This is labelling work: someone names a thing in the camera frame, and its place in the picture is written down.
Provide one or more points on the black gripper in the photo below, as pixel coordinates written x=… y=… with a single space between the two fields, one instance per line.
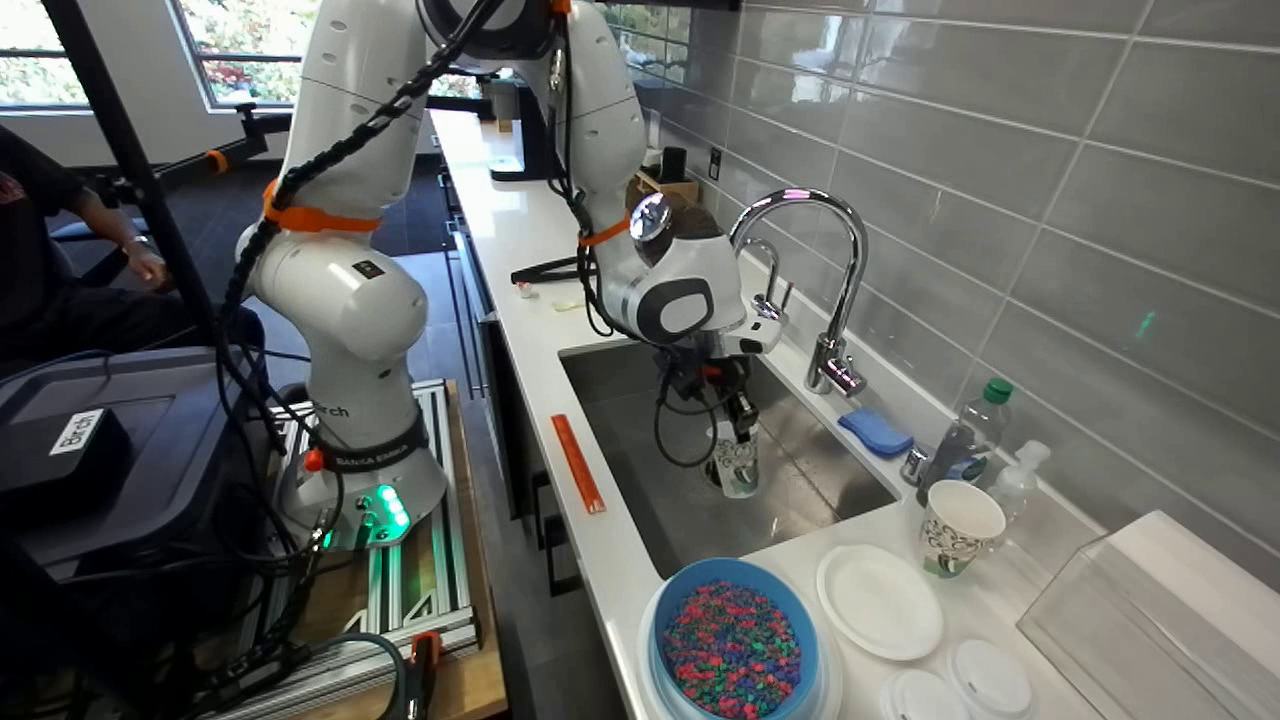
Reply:
x=707 y=372

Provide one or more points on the white paper cup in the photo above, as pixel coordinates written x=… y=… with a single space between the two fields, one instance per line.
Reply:
x=736 y=468

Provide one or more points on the person's hand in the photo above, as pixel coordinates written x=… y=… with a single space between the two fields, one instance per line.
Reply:
x=146 y=265

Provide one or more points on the stainless steel sink basin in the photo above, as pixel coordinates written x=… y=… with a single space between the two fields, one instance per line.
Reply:
x=626 y=427

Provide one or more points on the small chrome faucet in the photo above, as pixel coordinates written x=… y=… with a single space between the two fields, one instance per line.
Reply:
x=768 y=296

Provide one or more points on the blue sponge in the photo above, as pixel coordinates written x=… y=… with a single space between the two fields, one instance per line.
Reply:
x=879 y=432

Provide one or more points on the orange tape strip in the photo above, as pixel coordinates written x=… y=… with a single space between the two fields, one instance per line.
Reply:
x=578 y=462

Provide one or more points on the tall chrome gooseneck faucet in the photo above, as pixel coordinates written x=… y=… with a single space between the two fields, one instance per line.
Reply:
x=841 y=265

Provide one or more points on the blue bowl of colourful beads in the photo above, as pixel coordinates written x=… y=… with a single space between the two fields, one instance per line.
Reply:
x=733 y=646

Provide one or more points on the white round plate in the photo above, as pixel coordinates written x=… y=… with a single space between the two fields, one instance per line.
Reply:
x=882 y=603

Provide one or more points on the green-capped soap bottle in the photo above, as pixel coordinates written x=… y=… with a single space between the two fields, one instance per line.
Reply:
x=971 y=440

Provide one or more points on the white mug on counter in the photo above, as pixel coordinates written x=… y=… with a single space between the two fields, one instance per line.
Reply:
x=960 y=527

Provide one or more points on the clear white-capped bottle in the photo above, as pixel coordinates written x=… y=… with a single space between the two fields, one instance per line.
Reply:
x=1021 y=481

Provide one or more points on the white round lid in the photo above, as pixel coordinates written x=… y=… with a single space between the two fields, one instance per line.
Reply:
x=921 y=696
x=989 y=677

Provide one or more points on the black coffee machine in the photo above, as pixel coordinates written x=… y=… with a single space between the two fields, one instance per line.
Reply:
x=527 y=126

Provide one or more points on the wooden base board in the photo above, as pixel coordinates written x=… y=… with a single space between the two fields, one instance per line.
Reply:
x=471 y=665

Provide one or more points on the clear plastic box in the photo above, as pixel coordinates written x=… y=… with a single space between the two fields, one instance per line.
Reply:
x=1162 y=626

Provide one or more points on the dark plastic storage bin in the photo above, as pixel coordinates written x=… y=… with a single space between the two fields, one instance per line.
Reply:
x=161 y=440

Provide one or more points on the window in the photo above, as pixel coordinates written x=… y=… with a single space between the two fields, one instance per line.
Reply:
x=253 y=46

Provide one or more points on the black box with white label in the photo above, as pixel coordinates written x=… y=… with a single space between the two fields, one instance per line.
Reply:
x=60 y=462

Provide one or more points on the seated person in dark clothes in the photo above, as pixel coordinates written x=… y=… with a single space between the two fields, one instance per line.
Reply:
x=43 y=265

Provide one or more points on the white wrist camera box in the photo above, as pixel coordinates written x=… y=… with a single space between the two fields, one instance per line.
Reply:
x=765 y=333

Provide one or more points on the wall power outlet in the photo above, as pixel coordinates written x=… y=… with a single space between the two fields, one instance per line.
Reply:
x=712 y=160

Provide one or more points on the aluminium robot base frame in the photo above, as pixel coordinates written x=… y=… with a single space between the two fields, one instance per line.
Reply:
x=427 y=587

